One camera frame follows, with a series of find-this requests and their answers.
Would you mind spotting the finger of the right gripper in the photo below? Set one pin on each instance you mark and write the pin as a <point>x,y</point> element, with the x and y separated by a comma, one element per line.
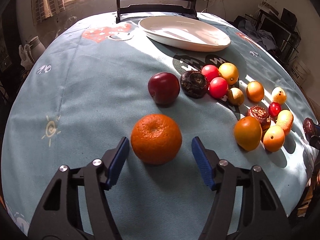
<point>314,139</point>

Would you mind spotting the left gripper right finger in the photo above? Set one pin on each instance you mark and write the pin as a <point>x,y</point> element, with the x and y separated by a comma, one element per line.
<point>262,215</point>

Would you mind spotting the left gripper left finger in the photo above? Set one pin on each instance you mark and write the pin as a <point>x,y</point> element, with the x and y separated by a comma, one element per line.
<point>57,215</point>

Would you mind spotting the dark date fruit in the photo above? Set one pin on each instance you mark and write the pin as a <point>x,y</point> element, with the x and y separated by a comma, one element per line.
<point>309,128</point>

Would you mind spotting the rough orange fruit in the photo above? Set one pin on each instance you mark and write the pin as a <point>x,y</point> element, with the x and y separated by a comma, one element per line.
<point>285,121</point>

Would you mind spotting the smooth orange fruit small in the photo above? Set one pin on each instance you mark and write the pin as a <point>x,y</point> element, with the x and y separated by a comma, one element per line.
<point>274,138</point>

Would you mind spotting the small red cherry tomato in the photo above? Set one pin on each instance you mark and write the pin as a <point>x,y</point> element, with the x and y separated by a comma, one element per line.
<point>274,109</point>

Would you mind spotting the brown passion fruit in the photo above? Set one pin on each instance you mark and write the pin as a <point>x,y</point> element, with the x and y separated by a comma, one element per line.
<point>262,115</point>

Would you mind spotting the smooth orange fruit large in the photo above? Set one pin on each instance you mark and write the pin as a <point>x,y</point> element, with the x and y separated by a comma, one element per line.
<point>248,132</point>

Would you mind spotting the small brown kiwi fruit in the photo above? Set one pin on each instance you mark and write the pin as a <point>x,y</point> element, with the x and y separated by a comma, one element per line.
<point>235,96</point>

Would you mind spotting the large orange tangerine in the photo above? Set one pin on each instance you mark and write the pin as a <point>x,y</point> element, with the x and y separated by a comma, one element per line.
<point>156,139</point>

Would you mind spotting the large dark purple mangosteen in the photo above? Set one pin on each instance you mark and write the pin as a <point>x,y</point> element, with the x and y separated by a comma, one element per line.
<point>194,84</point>

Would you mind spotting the dark red plum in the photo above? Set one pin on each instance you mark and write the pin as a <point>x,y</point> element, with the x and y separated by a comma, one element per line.
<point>164,88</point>

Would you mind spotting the yellow lemon fruit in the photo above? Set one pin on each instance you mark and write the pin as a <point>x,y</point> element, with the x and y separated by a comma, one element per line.
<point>229,72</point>

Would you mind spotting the red cherry tomato lower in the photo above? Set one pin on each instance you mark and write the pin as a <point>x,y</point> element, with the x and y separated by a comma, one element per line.
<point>218,87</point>

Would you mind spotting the black shelf with clutter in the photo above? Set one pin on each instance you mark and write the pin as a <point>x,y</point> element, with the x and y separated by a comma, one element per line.
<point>276,32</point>

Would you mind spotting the red cherry tomato upper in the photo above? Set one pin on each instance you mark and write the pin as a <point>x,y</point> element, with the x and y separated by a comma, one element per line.
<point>210,72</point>

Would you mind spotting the light blue patterned tablecloth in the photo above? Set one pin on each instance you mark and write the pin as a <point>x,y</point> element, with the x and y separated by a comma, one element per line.
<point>90,87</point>

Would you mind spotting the white oval plate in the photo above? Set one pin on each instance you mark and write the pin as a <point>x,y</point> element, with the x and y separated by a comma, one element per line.
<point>184,33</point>

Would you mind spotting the white jug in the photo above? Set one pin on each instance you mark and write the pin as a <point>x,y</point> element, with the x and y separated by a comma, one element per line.
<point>31,52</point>

